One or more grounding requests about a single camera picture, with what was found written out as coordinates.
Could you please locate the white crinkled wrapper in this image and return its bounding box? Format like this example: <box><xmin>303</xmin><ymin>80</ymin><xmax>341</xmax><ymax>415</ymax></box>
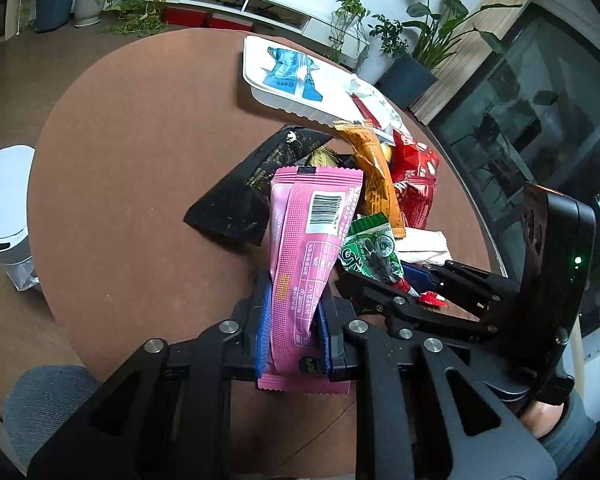
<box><xmin>395</xmin><ymin>228</ymin><xmax>452</xmax><ymax>266</ymax></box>

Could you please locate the pink snack packet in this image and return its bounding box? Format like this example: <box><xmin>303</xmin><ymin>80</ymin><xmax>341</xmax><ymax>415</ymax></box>
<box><xmin>256</xmin><ymin>165</ymin><xmax>365</xmax><ymax>395</ymax></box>

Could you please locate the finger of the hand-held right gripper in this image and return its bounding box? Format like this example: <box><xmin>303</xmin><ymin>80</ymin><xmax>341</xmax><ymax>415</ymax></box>
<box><xmin>336</xmin><ymin>271</ymin><xmax>501</xmax><ymax>350</ymax></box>
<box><xmin>402</xmin><ymin>259</ymin><xmax>523</xmax><ymax>322</ymax></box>

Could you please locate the white snack packet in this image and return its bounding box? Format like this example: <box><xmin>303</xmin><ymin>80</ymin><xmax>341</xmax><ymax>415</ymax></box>
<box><xmin>345</xmin><ymin>74</ymin><xmax>406</xmax><ymax>131</ymax></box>

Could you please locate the potted plant dark blue pot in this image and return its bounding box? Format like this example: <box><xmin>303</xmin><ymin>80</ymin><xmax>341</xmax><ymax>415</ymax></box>
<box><xmin>369</xmin><ymin>0</ymin><xmax>523</xmax><ymax>110</ymax></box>

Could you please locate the white plastic tray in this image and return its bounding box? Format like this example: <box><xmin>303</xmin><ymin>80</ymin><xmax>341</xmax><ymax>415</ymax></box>
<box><xmin>242</xmin><ymin>35</ymin><xmax>406</xmax><ymax>128</ymax></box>

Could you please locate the gold snack packet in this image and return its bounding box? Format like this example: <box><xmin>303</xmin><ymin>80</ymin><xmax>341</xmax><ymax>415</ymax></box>
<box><xmin>305</xmin><ymin>145</ymin><xmax>353</xmax><ymax>168</ymax></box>

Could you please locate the red dotted snack packet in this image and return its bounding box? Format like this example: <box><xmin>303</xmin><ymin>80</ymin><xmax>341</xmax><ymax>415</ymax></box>
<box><xmin>387</xmin><ymin>127</ymin><xmax>441</xmax><ymax>231</ymax></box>

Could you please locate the orange snack packet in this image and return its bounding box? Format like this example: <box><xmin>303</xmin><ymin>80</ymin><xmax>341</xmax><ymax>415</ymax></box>
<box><xmin>332</xmin><ymin>119</ymin><xmax>407</xmax><ymax>240</ymax></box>

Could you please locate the light blue snack packet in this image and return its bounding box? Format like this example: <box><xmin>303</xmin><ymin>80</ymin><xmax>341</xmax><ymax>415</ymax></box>
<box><xmin>261</xmin><ymin>46</ymin><xmax>327</xmax><ymax>102</ymax></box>

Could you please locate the grey cloth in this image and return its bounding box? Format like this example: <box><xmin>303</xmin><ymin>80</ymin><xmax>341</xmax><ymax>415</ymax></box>
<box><xmin>4</xmin><ymin>365</ymin><xmax>103</xmax><ymax>471</ymax></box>

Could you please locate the person's right forearm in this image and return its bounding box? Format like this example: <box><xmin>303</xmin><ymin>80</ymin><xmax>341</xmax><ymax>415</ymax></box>
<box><xmin>517</xmin><ymin>390</ymin><xmax>598</xmax><ymax>473</ymax></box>

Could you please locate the black snack packet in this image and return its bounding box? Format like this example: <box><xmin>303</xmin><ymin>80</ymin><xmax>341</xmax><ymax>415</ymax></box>
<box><xmin>183</xmin><ymin>124</ymin><xmax>333</xmax><ymax>247</ymax></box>

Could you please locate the green snack packet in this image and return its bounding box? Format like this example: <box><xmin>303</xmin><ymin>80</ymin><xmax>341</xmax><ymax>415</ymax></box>
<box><xmin>339</xmin><ymin>212</ymin><xmax>412</xmax><ymax>293</ymax></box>

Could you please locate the white trash bin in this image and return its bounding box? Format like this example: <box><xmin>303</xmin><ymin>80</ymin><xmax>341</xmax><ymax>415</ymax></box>
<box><xmin>0</xmin><ymin>145</ymin><xmax>40</xmax><ymax>292</ymax></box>

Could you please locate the small vine plant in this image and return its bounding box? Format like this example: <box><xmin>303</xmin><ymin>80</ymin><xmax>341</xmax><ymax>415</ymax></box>
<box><xmin>330</xmin><ymin>0</ymin><xmax>371</xmax><ymax>68</ymax></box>

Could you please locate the red storage box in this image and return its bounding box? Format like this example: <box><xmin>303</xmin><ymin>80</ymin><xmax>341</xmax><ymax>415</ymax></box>
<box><xmin>207</xmin><ymin>14</ymin><xmax>253</xmax><ymax>32</ymax></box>
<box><xmin>164</xmin><ymin>7</ymin><xmax>208</xmax><ymax>26</ymax></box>

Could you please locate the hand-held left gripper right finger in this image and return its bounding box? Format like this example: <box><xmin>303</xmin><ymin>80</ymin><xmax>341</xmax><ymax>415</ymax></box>
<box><xmin>316</xmin><ymin>292</ymin><xmax>561</xmax><ymax>480</ymax></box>

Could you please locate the wood framed glass cabinet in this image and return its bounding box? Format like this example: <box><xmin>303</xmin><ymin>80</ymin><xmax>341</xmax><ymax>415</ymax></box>
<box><xmin>410</xmin><ymin>0</ymin><xmax>600</xmax><ymax>311</ymax></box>

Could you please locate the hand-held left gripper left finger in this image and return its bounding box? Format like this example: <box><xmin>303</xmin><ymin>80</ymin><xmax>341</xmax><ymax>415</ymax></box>
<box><xmin>27</xmin><ymin>270</ymin><xmax>281</xmax><ymax>480</ymax></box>

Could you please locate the trailing green vine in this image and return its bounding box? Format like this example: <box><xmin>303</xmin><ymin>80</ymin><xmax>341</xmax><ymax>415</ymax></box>
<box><xmin>102</xmin><ymin>0</ymin><xmax>173</xmax><ymax>36</ymax></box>

